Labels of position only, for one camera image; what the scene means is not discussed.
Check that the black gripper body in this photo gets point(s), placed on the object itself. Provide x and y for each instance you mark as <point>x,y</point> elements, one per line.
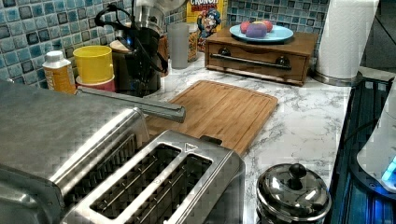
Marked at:
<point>144,40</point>

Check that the oven door with handle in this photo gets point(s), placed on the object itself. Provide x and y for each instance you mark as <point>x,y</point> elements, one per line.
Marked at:
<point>154,108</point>

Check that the silver toaster oven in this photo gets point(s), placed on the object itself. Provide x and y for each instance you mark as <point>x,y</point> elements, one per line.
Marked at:
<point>56,148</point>

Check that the dark canister with bamboo lid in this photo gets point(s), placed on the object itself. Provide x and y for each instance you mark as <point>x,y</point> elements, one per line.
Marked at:
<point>133,73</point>

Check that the frosted plastic cup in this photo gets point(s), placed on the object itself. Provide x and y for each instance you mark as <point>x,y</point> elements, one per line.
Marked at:
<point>178,36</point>

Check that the yellow mug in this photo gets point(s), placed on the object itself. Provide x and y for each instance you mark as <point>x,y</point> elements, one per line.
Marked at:
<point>94,63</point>

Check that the pink cup under mug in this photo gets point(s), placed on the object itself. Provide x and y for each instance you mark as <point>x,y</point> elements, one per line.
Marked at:
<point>108,85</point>

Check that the clear jar with lid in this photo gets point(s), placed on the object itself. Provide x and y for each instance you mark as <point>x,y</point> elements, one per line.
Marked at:
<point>193,39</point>

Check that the yellow cereal box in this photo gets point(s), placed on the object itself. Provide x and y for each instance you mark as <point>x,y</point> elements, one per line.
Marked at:
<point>208,15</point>

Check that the white cap orange bottle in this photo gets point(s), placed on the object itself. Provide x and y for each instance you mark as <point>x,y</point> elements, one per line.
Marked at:
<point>59,72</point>

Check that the pink plush strawberry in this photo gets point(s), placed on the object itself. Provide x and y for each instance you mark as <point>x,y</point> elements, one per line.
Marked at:
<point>244,26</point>
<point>269,25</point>

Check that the purple plush fruit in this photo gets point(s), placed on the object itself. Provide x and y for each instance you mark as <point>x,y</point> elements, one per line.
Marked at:
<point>256,30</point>

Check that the bamboo cutting board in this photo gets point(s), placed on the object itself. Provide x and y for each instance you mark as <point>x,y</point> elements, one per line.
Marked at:
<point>231,114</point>

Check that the light blue plate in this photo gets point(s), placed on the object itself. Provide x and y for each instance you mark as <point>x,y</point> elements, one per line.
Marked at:
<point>278,34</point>

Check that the stainless steel toaster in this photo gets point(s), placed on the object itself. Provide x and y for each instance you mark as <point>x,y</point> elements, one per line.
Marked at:
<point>173,179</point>

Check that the wooden drawer stand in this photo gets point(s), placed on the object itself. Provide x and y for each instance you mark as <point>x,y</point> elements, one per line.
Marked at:
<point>285,62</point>

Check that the glass french press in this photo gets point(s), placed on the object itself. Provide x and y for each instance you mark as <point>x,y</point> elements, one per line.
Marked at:
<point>289,193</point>

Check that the paper towel roll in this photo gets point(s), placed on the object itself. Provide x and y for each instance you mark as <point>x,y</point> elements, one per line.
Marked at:
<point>347,27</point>

